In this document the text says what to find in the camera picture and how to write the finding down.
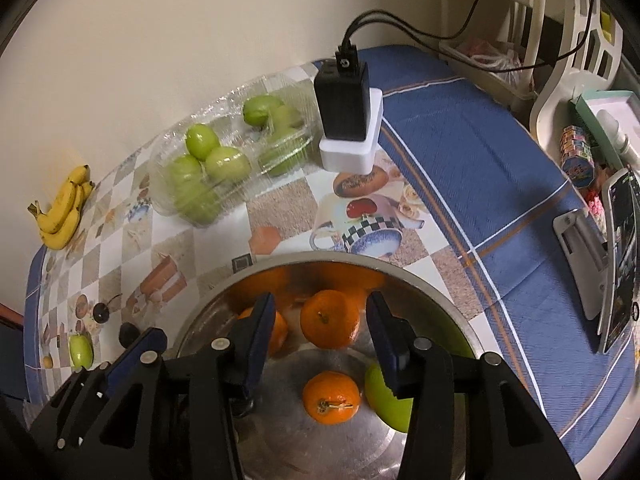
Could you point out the white phone stand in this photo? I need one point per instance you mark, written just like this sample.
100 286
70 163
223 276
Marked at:
580 255

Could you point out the colourful printed can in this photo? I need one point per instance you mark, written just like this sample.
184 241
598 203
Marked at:
577 157

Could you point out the round metal plate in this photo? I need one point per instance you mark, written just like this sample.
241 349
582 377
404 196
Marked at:
280 440

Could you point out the white box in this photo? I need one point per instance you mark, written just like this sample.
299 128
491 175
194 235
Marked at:
350 157

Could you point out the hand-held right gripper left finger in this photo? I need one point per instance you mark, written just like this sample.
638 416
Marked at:
260 340

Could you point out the smartphone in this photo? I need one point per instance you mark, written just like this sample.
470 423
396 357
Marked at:
622 260

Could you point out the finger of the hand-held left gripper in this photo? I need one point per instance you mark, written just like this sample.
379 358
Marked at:
82 395
135 352

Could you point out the small yellow longan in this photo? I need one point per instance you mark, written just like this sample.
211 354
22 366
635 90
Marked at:
47 361

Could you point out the crumpled plastic bag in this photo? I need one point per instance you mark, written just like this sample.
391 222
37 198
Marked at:
495 60

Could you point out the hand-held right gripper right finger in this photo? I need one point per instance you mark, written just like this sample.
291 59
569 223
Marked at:
385 345

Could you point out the yellow banana bunch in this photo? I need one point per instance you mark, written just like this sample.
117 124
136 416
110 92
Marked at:
62 215

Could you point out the clear plastic clamshell container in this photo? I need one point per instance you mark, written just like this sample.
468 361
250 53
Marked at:
240 85

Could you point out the black charger adapter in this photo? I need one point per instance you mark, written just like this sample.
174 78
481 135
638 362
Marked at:
342 105

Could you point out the green apples in container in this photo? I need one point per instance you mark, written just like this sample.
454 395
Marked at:
227 162

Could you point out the dark plum with stem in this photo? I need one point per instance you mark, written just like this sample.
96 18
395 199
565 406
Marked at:
102 313

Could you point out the checkered printed table cover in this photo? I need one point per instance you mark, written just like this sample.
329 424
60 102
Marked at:
280 200

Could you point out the white bottle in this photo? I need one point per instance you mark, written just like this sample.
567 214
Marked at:
617 132

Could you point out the blue tablecloth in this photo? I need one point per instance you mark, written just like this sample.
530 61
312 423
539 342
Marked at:
475 160

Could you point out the white plastic chair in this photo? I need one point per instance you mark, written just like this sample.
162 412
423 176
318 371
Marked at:
550 105

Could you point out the green box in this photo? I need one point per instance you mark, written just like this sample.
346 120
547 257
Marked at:
585 104

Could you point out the green mango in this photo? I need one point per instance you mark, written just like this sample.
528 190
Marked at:
387 407
81 351

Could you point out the orange board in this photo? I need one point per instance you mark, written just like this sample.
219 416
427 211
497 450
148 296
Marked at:
7 316

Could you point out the orange mandarin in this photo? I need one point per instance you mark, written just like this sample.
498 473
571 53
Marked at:
280 332
330 320
331 397

